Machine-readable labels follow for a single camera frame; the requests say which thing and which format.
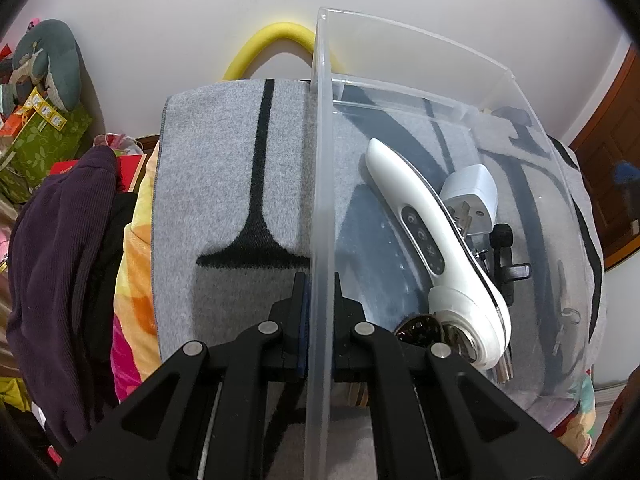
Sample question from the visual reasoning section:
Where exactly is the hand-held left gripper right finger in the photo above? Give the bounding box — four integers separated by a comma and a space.
332, 272, 583, 480

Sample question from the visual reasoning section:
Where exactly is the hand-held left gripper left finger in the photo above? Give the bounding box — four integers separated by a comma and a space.
57, 272, 308, 480

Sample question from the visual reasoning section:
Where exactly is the clear plastic storage box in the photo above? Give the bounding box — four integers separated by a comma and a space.
302, 6, 603, 480

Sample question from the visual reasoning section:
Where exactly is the white handheld massager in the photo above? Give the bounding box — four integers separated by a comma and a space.
365, 138, 512, 368

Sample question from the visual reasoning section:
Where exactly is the white charger plug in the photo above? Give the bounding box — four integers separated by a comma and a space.
440, 164, 500, 236

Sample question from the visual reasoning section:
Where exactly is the colourful blanket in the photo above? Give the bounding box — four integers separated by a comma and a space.
112, 140, 166, 406

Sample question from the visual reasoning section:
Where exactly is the grey mat with black letter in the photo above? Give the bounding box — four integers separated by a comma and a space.
150, 79, 606, 480

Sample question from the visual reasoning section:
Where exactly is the dark purple garment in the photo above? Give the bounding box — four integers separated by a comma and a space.
6, 146, 121, 451

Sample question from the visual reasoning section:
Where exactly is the yellow foam tube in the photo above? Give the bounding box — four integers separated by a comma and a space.
222, 22, 351, 82

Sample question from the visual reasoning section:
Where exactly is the green leaf-print gift bag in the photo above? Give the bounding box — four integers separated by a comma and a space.
0, 105, 93, 203

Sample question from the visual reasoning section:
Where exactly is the brown wooden door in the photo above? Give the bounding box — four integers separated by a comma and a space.
570, 42, 640, 266

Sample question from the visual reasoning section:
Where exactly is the yellow packet strip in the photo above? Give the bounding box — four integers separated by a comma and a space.
22, 87, 68, 131

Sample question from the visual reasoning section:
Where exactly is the orange carton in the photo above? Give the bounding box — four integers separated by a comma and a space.
0, 110, 27, 137

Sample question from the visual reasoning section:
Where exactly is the grey plush toy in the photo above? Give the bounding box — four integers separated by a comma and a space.
10, 19, 83, 111

